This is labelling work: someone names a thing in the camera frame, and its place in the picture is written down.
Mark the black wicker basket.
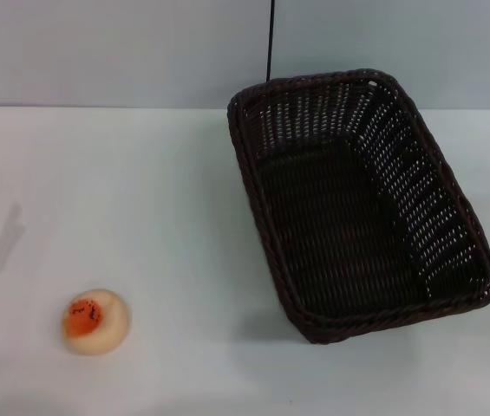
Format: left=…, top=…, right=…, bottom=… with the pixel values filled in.
left=225, top=67, right=490, bottom=346

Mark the cream bun with orange top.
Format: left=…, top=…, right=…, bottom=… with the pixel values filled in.
left=61, top=288, right=132, bottom=357

